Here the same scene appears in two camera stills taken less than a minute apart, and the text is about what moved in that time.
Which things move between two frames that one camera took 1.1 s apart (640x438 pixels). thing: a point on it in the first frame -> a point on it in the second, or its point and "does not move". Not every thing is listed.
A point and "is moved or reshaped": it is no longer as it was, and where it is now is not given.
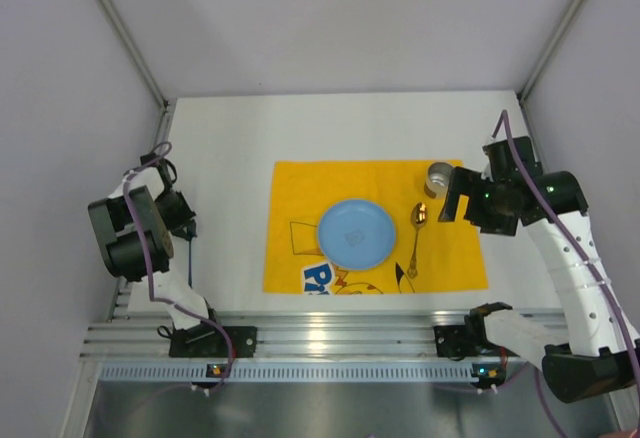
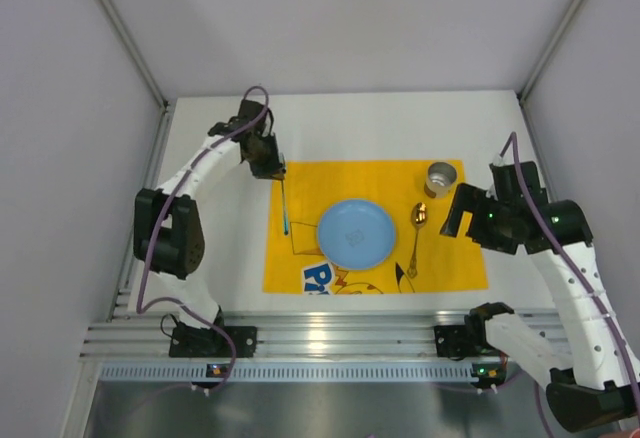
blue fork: [190, 273] is moved or reshaped
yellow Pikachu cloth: [429, 254] does not move
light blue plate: [356, 234] does not move
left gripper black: [179, 209] -> [270, 169]
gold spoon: [419, 215] does not move
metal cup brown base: [438, 179] does not move
